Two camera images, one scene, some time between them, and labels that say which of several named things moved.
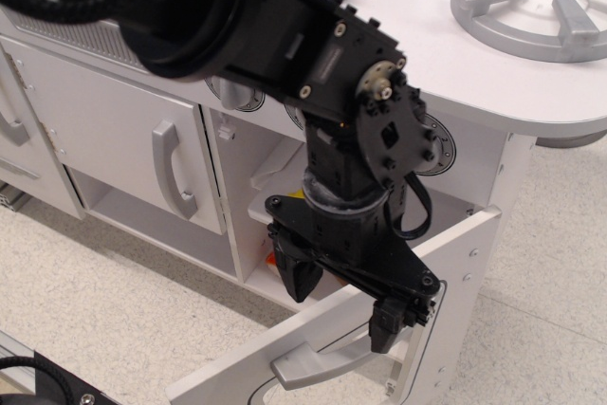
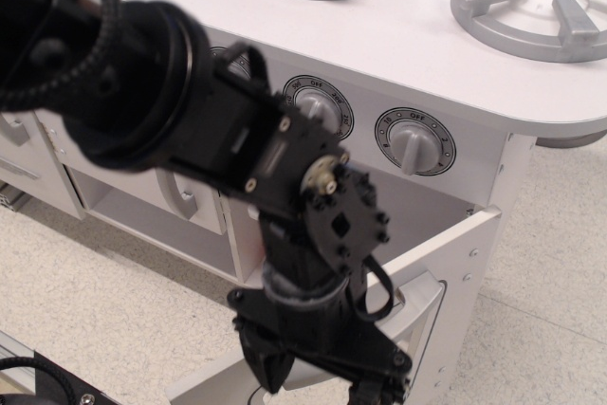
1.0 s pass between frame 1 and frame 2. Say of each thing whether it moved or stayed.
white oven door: stayed
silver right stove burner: stayed
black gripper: moved
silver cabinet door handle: stayed
